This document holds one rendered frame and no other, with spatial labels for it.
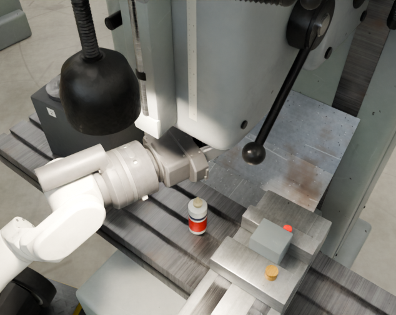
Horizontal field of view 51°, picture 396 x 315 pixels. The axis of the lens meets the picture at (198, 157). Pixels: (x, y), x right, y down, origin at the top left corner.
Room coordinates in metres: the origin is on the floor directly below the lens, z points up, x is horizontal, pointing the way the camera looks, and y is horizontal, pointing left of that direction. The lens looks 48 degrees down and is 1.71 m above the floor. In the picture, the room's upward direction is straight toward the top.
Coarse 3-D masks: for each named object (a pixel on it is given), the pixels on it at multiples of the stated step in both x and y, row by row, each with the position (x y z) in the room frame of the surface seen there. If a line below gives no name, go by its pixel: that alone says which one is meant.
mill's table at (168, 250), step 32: (32, 128) 0.81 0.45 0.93; (0, 160) 0.76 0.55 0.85; (32, 160) 0.69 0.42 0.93; (160, 192) 0.59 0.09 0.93; (192, 192) 0.59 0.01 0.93; (128, 224) 0.50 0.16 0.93; (160, 224) 0.50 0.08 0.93; (224, 224) 0.50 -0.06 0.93; (128, 256) 0.47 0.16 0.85; (160, 256) 0.42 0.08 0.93; (192, 256) 0.43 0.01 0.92; (320, 256) 0.42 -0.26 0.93; (192, 288) 0.35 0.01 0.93; (320, 288) 0.35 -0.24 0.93; (352, 288) 0.35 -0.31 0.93
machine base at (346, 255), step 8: (360, 224) 0.97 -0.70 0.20; (368, 224) 0.97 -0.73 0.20; (352, 232) 0.93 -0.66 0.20; (360, 232) 0.93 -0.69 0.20; (368, 232) 0.94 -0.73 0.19; (352, 240) 0.89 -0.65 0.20; (360, 240) 0.89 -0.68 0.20; (344, 248) 0.86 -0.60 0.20; (352, 248) 0.86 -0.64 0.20; (360, 248) 0.86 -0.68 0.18; (336, 256) 0.82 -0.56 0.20; (344, 256) 0.82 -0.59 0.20; (352, 256) 0.82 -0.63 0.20; (344, 264) 0.78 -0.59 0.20
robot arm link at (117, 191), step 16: (64, 160) 0.37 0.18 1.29; (80, 160) 0.37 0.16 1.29; (96, 160) 0.38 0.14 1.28; (112, 160) 0.39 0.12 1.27; (48, 176) 0.35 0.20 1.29; (64, 176) 0.35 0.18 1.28; (80, 176) 0.36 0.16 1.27; (96, 176) 0.37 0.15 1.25; (112, 176) 0.37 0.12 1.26; (48, 192) 0.36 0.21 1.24; (64, 192) 0.34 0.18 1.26; (80, 192) 0.34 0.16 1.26; (96, 192) 0.35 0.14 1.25; (112, 192) 0.36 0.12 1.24; (128, 192) 0.36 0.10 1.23
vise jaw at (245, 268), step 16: (224, 240) 0.40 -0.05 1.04; (224, 256) 0.36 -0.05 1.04; (240, 256) 0.36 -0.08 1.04; (256, 256) 0.36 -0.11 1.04; (224, 272) 0.34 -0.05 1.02; (240, 272) 0.33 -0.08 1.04; (256, 272) 0.33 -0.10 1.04; (288, 272) 0.33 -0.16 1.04; (256, 288) 0.31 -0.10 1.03; (272, 288) 0.30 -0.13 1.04; (288, 288) 0.30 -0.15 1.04; (272, 304) 0.29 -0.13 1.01
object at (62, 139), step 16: (32, 96) 0.72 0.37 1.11; (48, 96) 0.72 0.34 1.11; (48, 112) 0.70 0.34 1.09; (64, 112) 0.67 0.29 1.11; (48, 128) 0.71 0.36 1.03; (64, 128) 0.68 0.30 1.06; (128, 128) 0.67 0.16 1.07; (64, 144) 0.69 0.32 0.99; (80, 144) 0.66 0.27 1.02; (96, 144) 0.63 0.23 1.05; (112, 144) 0.62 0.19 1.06
